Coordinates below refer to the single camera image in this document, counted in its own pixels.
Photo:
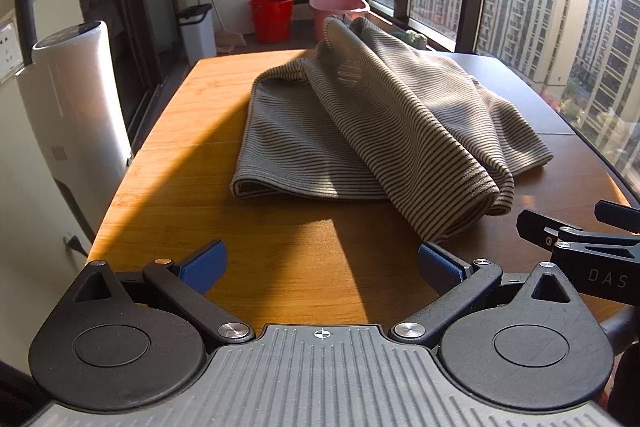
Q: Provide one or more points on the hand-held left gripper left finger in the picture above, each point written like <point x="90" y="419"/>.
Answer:
<point x="202" y="268"/>

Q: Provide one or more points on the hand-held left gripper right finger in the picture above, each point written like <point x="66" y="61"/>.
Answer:
<point x="442" y="268"/>

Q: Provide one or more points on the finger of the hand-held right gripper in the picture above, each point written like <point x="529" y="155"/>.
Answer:
<point x="540" y="229"/>
<point x="617" y="214"/>

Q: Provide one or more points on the striped grey garment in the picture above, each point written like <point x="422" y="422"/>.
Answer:
<point x="360" y="132"/>

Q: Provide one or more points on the power plug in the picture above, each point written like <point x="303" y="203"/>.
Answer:
<point x="75" y="244"/>

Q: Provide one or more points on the white tower appliance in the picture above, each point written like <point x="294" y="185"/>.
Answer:
<point x="75" y="107"/>

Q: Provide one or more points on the green knitted slipper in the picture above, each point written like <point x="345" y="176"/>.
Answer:
<point x="415" y="39"/>

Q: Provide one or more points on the white trash bin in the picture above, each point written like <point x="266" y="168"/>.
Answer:
<point x="197" y="34"/>

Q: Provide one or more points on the red bucket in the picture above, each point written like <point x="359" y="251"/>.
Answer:
<point x="271" y="19"/>

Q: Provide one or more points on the dark sliding glass door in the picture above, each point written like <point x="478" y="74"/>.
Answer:
<point x="145" y="7"/>

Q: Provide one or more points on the pink plastic basin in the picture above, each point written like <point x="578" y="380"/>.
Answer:
<point x="337" y="7"/>

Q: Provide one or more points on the white wall socket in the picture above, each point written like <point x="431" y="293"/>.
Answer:
<point x="9" y="49"/>

